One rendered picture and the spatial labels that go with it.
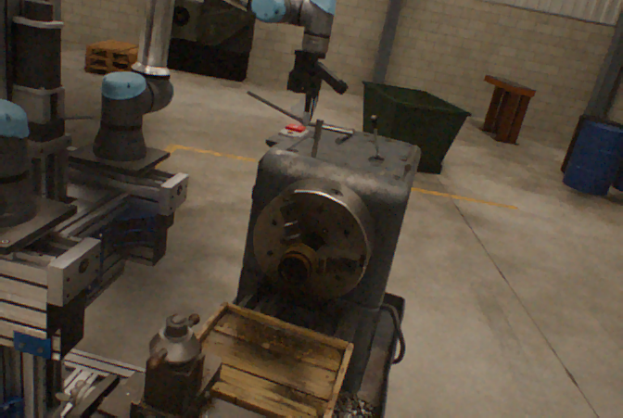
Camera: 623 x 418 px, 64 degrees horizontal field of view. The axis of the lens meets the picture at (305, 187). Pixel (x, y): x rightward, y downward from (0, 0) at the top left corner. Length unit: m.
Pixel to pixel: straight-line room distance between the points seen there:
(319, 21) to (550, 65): 11.08
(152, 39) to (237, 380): 0.98
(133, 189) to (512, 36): 10.92
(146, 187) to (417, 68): 10.26
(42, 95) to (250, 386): 0.82
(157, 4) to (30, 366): 1.09
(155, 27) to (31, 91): 0.43
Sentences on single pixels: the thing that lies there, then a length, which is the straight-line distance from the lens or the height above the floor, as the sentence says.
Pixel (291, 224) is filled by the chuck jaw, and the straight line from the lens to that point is 1.24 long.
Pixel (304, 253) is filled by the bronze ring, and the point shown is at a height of 1.12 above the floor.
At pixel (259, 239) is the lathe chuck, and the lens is 1.36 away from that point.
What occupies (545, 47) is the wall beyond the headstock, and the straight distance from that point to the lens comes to 12.25.
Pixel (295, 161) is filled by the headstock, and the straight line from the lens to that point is 1.45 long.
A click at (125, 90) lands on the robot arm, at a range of 1.49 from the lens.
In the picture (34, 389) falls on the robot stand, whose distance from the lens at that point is 1.73.
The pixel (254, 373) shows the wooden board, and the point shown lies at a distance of 1.20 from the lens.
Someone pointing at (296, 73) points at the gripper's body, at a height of 1.49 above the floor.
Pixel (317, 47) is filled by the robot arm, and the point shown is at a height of 1.57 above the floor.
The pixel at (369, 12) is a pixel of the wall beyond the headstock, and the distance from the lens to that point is 11.27.
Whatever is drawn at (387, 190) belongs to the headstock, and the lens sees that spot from 1.40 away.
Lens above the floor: 1.67
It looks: 20 degrees down
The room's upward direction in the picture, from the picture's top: 11 degrees clockwise
